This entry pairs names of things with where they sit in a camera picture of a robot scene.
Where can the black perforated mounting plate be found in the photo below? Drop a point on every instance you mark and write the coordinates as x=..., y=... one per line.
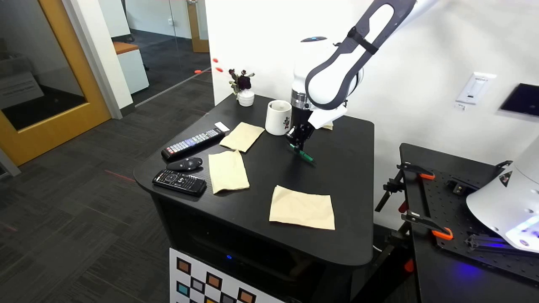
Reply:
x=476, y=253

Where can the long black remote control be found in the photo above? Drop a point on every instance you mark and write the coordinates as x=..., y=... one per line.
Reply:
x=192, y=143

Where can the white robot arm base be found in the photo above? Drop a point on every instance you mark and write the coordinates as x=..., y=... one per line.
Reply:
x=505, y=202

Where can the beige napkin with curled edge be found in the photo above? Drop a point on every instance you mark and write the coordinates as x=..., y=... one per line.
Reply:
x=227, y=172

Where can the flat beige paper napkin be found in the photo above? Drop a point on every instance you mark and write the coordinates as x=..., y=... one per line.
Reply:
x=242, y=137

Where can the crumpled beige paper napkin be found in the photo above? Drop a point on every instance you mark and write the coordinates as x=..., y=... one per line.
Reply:
x=301, y=207

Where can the white wall switch plate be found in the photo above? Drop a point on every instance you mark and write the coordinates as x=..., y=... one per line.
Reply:
x=475, y=88

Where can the white patterned mug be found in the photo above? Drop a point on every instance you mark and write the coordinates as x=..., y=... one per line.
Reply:
x=276, y=118

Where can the large folded beige napkin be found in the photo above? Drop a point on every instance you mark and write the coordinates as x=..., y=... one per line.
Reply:
x=327, y=127

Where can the small oval black remote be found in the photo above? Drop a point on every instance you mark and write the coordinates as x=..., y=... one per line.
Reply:
x=185, y=164

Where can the green pen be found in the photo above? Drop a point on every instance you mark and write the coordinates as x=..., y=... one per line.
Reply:
x=305, y=157

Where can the white cabinet with wooden top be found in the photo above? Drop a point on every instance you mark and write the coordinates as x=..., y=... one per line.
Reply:
x=133, y=66

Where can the yellow wooden door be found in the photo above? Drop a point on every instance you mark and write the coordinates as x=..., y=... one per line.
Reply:
x=50, y=118

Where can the black table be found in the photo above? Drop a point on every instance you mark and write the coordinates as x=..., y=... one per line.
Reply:
x=185, y=229

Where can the colour checker calibration board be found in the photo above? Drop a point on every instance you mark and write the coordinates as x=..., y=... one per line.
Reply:
x=210, y=280

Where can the black wall box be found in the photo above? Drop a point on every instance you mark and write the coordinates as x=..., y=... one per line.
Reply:
x=522, y=100

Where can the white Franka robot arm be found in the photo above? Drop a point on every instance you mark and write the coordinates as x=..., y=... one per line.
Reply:
x=380, y=22

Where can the white vase with flowers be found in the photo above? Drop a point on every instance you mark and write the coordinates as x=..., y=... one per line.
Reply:
x=244, y=90

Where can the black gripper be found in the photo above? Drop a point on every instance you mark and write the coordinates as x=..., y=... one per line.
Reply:
x=301, y=123

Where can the wide black remote control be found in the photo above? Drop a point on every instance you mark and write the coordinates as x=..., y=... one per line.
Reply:
x=178, y=182

